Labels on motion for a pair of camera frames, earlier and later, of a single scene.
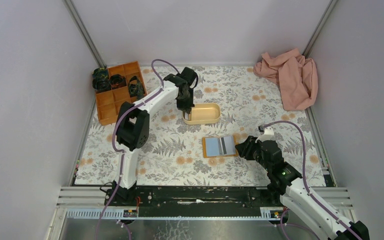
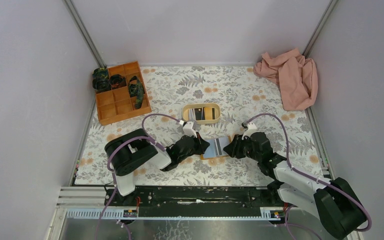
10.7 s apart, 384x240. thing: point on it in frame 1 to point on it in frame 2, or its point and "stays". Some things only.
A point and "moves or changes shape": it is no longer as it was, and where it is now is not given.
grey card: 226,145 moves or changes shape
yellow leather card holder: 214,146 stays
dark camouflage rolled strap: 100,81 stays
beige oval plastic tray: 202,113 stays
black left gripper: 185,106 to 194,145
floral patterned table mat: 234,107 stays
